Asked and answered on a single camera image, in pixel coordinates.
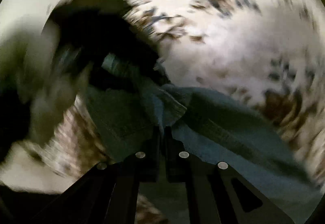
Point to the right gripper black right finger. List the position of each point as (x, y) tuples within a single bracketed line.
[(219, 194)]

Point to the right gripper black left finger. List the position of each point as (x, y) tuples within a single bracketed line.
[(108, 193)]

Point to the blue denim jeans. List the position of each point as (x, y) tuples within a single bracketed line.
[(211, 126)]

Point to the floral bed quilt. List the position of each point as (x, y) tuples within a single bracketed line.
[(267, 54)]

